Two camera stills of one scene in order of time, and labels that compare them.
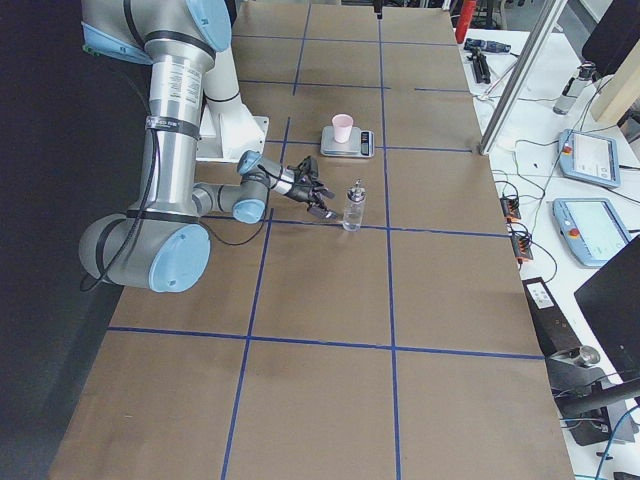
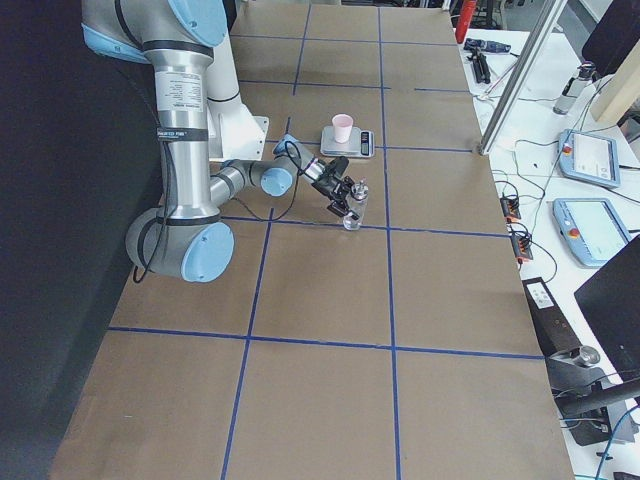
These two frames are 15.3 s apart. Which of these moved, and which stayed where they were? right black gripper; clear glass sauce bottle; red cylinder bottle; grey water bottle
Moved: right black gripper
Stayed: red cylinder bottle; clear glass sauce bottle; grey water bottle
